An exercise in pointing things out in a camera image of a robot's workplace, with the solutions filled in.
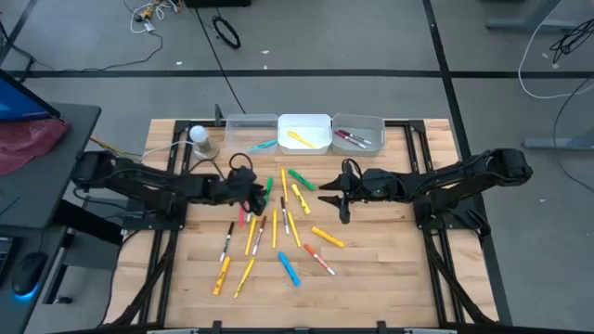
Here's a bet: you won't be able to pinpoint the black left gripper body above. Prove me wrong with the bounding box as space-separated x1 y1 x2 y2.
217 166 259 205

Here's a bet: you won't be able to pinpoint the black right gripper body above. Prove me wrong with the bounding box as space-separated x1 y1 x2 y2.
341 160 380 224

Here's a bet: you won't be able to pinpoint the yellow thick highlighter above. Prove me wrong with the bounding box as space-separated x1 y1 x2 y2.
291 183 311 216
311 225 346 250

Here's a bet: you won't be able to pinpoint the black cap whiteboard marker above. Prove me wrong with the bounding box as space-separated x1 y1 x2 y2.
219 221 236 263

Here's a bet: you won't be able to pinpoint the red cap whiteboard marker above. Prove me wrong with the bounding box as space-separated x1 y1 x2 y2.
333 130 368 149

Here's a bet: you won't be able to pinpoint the orange cap whiteboard marker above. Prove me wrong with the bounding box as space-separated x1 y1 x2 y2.
303 244 336 276

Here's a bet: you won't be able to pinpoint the blue thick highlighter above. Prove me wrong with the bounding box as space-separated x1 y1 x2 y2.
277 251 302 288

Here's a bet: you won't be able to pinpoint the orange-yellow thick highlighter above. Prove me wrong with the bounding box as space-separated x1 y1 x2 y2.
213 255 232 297

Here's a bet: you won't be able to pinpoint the clear plastic bin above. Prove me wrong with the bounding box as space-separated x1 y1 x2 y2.
225 113 279 156

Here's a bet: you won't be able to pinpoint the grey plastic bin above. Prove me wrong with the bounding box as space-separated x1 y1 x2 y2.
330 113 387 157

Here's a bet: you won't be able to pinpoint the white bulb brass lamp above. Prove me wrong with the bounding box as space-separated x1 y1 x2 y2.
188 124 220 162

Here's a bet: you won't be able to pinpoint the white plastic bin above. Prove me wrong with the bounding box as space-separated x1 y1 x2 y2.
277 113 333 156

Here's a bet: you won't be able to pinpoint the black desk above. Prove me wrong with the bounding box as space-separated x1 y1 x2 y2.
0 102 102 334

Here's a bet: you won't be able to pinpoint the black box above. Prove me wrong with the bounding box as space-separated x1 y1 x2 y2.
184 0 252 8

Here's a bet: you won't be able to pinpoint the grey desk foot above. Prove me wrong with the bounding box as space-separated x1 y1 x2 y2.
523 127 594 152

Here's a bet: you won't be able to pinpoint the red cloth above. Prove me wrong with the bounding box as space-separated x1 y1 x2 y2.
0 118 71 177

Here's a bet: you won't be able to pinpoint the laptop with blue screen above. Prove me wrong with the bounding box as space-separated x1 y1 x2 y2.
0 69 62 124

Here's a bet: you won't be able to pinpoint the grey desk leg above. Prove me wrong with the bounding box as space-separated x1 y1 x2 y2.
485 0 581 32

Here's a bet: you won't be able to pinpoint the white lamp cable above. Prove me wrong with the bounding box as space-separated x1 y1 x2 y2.
138 140 196 163

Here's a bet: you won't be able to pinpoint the long black floor cable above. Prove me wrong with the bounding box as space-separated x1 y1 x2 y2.
193 6 247 115

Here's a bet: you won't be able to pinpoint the black cable bundle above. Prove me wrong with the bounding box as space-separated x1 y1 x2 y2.
110 229 180 326
424 229 496 325

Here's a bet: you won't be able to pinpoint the yellow cables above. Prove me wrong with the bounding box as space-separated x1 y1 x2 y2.
89 136 126 157

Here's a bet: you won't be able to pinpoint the coiled black cable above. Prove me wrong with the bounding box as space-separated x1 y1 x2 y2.
212 15 242 50

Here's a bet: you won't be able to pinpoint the white cable bundle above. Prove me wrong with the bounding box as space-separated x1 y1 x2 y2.
123 0 180 34

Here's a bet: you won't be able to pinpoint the white floor cable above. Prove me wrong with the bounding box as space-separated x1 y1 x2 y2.
518 0 594 100

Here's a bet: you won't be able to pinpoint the thin black floor cable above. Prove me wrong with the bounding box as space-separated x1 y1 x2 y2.
551 76 594 192

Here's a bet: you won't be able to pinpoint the tangled black cable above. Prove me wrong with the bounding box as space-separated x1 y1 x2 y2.
549 18 594 65

